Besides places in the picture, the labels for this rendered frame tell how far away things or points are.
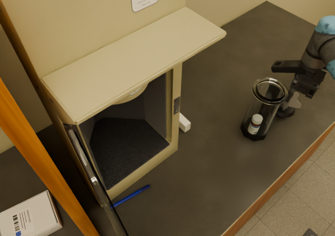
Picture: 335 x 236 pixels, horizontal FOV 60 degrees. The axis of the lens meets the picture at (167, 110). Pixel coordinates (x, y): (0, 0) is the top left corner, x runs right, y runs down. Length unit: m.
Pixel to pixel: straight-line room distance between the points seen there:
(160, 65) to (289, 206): 1.74
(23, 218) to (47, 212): 0.07
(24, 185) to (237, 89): 0.88
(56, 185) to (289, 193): 1.77
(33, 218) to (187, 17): 0.72
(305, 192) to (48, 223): 1.67
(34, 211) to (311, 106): 1.07
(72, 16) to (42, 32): 0.05
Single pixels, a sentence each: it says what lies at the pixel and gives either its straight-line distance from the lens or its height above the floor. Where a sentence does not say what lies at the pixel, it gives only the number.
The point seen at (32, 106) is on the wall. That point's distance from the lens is 1.14.
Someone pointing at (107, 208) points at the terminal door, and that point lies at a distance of 0.49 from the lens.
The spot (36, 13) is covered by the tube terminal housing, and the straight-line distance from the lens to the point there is 0.46.
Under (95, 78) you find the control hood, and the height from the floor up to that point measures 1.51.
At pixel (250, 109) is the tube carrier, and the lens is 1.02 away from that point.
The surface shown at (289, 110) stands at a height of 0.98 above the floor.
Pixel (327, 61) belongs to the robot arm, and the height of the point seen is 1.31.
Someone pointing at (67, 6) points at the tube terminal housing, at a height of 1.60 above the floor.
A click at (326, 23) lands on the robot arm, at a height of 1.36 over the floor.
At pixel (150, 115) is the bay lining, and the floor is 1.07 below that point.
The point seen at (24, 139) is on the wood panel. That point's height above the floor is 1.50.
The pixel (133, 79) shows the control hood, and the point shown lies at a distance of 0.47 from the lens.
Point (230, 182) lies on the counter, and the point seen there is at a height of 0.94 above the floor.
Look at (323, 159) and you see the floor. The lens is 2.38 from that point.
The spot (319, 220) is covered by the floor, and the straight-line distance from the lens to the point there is 2.15.
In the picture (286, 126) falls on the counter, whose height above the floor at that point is 0.94.
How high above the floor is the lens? 1.84
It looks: 51 degrees down
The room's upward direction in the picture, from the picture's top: straight up
